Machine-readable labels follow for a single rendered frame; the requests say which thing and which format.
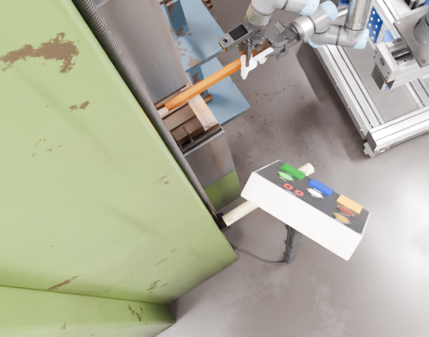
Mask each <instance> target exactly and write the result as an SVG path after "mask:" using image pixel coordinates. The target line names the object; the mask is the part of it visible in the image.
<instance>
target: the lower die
mask: <svg viewBox="0 0 429 337"><path fill-rule="evenodd" d="M180 94H181V91H180V90H179V91H178V92H176V93H174V94H173V95H171V96H170V97H168V98H166V99H164V100H163V101H161V102H159V103H158V104H156V105H155V107H156V108H158V107H160V106H161V105H163V104H164V103H166V102H168V101H170V100H171V99H173V98H174V97H176V96H178V95H180ZM161 117H162V119H163V121H164V123H165V125H166V126H167V128H168V130H169V131H170V133H171V135H172V134H174V135H175V137H176V138H177V140H178V141H179V143H180V145H183V144H185V143H186V142H188V141H189V137H188V135H187V133H186V132H185V131H184V129H183V127H186V129H187V131H188V133H189V134H190V136H191V138H194V137H196V136H197V135H199V134H201V133H202V132H204V131H205V130H204V128H203V125H202V124H201V122H200V121H199V119H198V118H197V116H196V114H195V112H194V111H193V110H192V108H191V106H190V105H189V104H188V101H184V102H183V103H181V104H180V105H178V106H176V107H174V108H173V109H171V110H170V111H168V112H166V113H165V114H163V115H162V116H161Z"/></svg>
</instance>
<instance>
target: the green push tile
mask: <svg viewBox="0 0 429 337"><path fill-rule="evenodd" d="M280 169H282V170H284V171H286V172H287V173H289V174H291V175H292V176H294V177H296V178H298V179H300V180H301V179H303V178H304V177H305V176H306V174H304V173H303V172H301V171H299V170H298V169H296V168H294V167H293V166H290V165H289V164H287V163H286V164H284V165H282V166H281V167H280Z"/></svg>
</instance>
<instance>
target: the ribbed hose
mask: <svg viewBox="0 0 429 337"><path fill-rule="evenodd" d="M71 1H72V3H73V4H74V5H75V7H76V9H77V10H78V12H79V13H80V15H81V16H82V18H83V20H84V21H85V22H86V24H87V25H88V27H89V29H90V30H91V32H92V33H93V34H94V36H95V38H96V39H97V40H98V42H99V44H100V46H101V47H102V49H103V50H104V51H105V53H106V54H107V56H108V58H109V59H110V61H111V62H112V64H113V66H114V67H115V68H116V70H117V71H118V73H119V74H120V76H121V78H122V79H123V80H124V82H125V84H126V85H127V87H128V88H129V90H130V91H131V93H132V95H133V96H134V97H135V99H136V100H137V102H138V103H139V105H140V107H141V108H142V109H143V112H144V113H145V114H146V116H147V118H148V119H149V120H150V122H151V124H152V125H153V127H154V128H155V130H156V131H157V133H158V134H159V136H160V137H161V139H162V140H163V142H164V143H165V145H166V147H167V148H168V149H169V151H170V153H171V154H172V155H173V157H174V159H175V160H176V162H177V164H178V165H179V166H180V168H181V170H182V171H183V172H184V174H185V176H186V177H187V179H188V180H189V182H190V183H191V185H192V186H193V188H194V189H195V191H196V192H197V194H198V195H199V197H200V199H201V200H202V201H203V203H204V205H205V206H206V207H207V205H206V204H205V203H206V202H208V204H209V205H210V207H211V209H212V210H213V212H214V213H215V214H217V212H216V210H215V209H214V207H213V205H212V203H211V201H210V200H209V198H208V197H207V195H206V193H205V191H204V190H203V188H202V186H201V185H200V183H199V181H198V179H197V177H196V176H195V174H194V173H193V171H192V169H191V167H190V166H189V164H188V162H187V161H186V159H185V157H184V155H183V153H182V152H181V150H180V149H179V147H178V145H177V143H176V142H175V140H174V138H173V137H172V135H171V133H170V131H169V130H168V128H167V126H166V125H165V123H164V121H163V119H162V117H161V116H160V114H159V113H158V111H157V109H156V107H155V106H154V104H153V103H152V101H151V99H150V98H149V95H148V94H147V92H146V91H145V89H144V87H143V85H142V84H141V82H140V80H139V79H138V77H137V75H136V74H135V71H134V70H133V68H132V66H131V65H130V63H129V62H128V60H127V58H126V56H125V55H124V53H123V52H122V50H121V48H120V46H119V44H118V43H117V41H116V39H115V38H114V36H113V34H112V32H111V30H110V29H109V28H108V26H107V24H106V22H105V21H104V19H103V17H102V15H101V14H100V12H99V10H98V8H97V7H96V5H95V3H94V2H93V0H71ZM207 209H208V207H207ZM208 211H209V212H210V210H209V209H208ZM210 214H211V212H210ZM211 215H212V214H211ZM212 216H213V215H212Z"/></svg>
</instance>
